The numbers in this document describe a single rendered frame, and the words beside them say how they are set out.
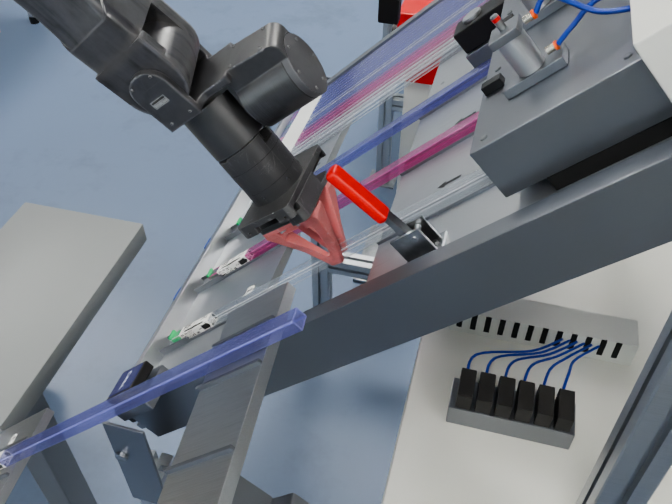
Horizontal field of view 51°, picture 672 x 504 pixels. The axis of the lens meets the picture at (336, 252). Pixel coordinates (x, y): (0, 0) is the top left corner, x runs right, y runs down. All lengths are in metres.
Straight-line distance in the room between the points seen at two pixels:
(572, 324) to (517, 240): 0.55
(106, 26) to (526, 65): 0.31
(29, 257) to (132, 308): 0.73
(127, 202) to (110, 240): 1.06
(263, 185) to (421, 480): 0.45
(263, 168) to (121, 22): 0.17
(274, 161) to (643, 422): 0.37
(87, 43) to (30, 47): 2.78
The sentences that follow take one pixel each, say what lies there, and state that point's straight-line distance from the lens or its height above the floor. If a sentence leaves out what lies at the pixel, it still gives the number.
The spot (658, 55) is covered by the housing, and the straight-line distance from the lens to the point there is 0.46.
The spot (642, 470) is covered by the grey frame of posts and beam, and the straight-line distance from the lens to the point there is 0.66.
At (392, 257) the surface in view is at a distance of 0.62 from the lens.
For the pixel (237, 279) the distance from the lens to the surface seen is 0.90.
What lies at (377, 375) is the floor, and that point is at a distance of 1.77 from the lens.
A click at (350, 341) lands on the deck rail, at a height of 0.94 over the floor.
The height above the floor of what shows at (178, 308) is 0.73.
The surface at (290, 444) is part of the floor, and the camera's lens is 1.67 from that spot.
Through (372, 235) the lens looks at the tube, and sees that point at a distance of 0.66.
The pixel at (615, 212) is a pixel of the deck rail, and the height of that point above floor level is 1.13.
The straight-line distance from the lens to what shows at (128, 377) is 0.81.
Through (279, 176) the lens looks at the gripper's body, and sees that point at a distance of 0.64.
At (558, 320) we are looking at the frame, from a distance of 1.05.
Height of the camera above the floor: 1.43
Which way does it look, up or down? 44 degrees down
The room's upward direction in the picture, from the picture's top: straight up
